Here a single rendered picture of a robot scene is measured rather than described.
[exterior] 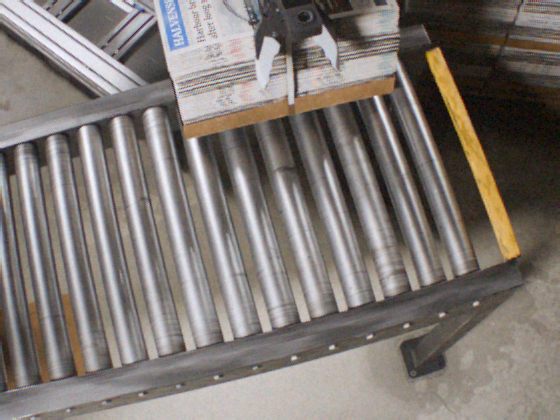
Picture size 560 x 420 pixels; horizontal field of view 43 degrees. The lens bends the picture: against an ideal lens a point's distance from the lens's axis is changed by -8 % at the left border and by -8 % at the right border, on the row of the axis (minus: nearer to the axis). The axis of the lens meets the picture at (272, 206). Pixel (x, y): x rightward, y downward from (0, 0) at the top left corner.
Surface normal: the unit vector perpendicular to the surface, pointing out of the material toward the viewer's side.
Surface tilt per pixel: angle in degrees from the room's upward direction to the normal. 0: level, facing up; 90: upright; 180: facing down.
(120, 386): 0
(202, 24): 10
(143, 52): 0
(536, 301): 0
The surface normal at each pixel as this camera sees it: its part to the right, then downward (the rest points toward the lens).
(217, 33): -0.04, -0.51
